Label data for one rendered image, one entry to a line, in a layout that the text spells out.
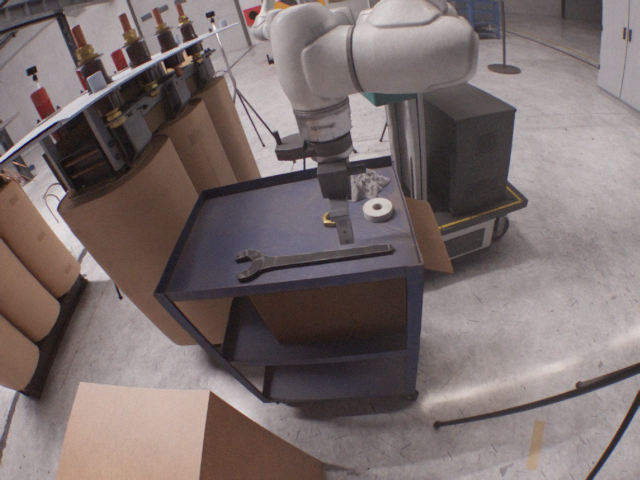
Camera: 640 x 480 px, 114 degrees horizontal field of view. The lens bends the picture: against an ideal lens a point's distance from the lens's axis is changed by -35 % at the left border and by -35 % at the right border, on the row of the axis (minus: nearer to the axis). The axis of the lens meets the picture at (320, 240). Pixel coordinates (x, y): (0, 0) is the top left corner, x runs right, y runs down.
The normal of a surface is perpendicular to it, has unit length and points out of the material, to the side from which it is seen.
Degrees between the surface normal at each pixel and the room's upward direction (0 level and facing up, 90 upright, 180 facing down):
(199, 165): 90
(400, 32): 47
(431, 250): 26
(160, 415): 0
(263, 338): 0
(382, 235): 0
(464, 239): 90
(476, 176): 90
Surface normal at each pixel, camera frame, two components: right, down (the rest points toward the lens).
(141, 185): 0.80, 0.26
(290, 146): -0.22, -0.71
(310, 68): -0.24, 0.69
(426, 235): 0.23, -0.70
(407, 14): -0.34, -0.05
